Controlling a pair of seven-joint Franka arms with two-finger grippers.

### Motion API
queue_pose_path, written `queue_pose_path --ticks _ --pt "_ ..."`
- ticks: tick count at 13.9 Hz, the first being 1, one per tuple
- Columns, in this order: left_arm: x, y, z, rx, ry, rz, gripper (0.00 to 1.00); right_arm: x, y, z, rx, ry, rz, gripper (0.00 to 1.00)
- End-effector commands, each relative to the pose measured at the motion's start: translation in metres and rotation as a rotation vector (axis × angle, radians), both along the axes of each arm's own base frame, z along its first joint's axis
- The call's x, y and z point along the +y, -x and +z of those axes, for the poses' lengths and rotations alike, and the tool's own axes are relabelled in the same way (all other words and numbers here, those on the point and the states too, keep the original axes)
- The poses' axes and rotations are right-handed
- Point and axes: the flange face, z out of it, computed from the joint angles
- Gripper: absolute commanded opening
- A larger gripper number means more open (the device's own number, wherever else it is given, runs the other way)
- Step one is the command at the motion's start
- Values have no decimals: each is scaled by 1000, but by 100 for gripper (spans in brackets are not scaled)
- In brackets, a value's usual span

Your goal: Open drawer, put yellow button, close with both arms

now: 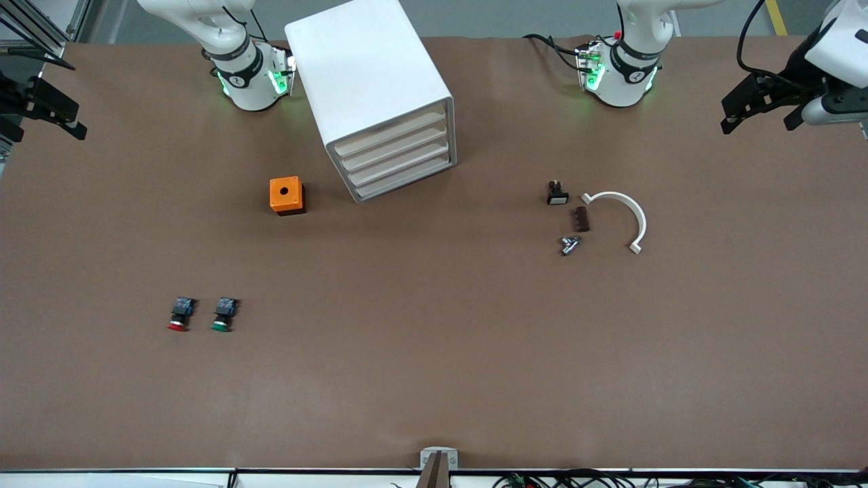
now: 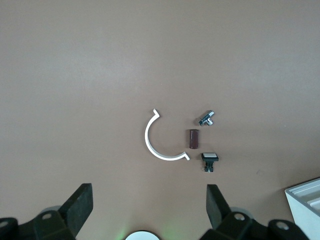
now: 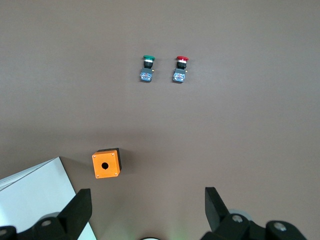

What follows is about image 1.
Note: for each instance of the red push button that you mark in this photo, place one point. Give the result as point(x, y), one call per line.
point(181, 315)

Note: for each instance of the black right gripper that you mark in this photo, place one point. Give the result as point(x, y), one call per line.
point(15, 96)

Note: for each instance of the grey table edge bracket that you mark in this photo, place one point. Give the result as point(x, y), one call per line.
point(427, 455)

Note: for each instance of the silver metal fitting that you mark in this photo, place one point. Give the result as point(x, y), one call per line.
point(571, 245)

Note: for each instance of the aluminium frame profile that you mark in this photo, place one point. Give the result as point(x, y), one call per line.
point(34, 30)

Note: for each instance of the brown terminal block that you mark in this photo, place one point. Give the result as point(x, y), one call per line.
point(582, 220)

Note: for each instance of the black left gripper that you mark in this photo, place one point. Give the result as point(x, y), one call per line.
point(795, 76)

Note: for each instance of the brown table mat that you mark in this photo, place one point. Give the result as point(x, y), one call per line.
point(434, 339)

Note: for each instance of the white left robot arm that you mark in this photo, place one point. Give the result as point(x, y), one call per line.
point(620, 81)

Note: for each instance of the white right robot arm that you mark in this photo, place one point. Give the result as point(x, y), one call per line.
point(244, 81)

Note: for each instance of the orange button enclosure box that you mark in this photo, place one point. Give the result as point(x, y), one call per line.
point(286, 194)

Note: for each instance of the white curved plastic bracket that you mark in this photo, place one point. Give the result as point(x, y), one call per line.
point(639, 217)

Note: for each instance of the black switch with white face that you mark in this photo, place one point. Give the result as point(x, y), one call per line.
point(557, 196)

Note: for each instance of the dark camera stand post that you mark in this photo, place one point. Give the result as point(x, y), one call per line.
point(435, 474)

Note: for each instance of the green push button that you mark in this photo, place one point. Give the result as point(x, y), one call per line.
point(224, 315)

